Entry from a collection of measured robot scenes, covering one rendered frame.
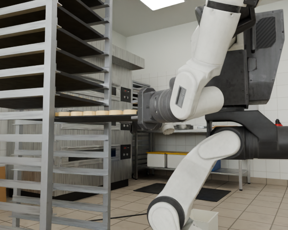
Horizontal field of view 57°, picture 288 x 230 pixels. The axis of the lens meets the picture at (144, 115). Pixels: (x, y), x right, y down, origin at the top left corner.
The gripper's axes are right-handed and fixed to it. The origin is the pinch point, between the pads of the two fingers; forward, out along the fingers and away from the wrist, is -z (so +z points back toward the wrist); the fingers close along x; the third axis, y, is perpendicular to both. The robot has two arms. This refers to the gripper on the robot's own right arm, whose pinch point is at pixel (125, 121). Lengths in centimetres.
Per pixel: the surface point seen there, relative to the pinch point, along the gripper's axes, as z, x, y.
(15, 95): -50, 9, 9
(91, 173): -13.9, -27.3, -13.9
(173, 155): 183, -43, -269
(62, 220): -26, -54, -26
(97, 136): -11.6, -8.1, -11.7
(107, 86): -7.7, 18.7, -7.9
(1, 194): -70, -79, -233
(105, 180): -7.6, -30.3, -8.0
